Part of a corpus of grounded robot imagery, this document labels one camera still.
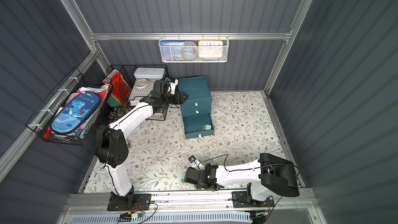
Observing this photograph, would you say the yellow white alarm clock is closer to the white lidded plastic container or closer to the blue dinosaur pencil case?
the white lidded plastic container

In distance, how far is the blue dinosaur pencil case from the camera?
24.4 inches

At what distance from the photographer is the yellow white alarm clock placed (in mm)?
891

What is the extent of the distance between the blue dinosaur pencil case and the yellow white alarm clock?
595mm
